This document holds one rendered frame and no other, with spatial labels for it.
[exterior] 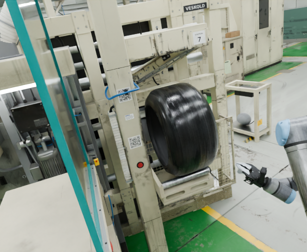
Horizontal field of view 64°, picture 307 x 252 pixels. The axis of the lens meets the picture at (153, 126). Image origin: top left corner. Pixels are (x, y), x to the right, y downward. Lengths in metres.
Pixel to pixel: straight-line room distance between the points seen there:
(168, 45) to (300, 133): 0.94
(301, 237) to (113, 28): 2.18
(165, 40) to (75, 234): 1.24
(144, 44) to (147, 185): 0.89
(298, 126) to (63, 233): 1.03
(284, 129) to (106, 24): 0.96
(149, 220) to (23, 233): 0.98
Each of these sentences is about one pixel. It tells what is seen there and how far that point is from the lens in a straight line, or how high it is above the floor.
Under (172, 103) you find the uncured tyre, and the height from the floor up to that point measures 1.42.
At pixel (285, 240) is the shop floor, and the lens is 2.52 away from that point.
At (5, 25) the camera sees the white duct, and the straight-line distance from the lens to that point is 1.61.
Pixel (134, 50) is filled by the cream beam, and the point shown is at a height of 1.71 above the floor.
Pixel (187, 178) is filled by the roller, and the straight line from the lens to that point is 1.61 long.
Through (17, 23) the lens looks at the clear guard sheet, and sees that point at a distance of 0.55.
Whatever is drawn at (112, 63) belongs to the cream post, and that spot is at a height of 1.69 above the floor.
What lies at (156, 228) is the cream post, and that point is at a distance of 1.85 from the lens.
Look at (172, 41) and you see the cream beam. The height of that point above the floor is 1.71.
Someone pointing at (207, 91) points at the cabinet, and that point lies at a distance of 6.19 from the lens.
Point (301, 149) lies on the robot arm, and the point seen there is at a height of 1.23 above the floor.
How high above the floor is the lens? 1.83
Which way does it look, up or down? 22 degrees down
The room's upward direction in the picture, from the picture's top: 11 degrees counter-clockwise
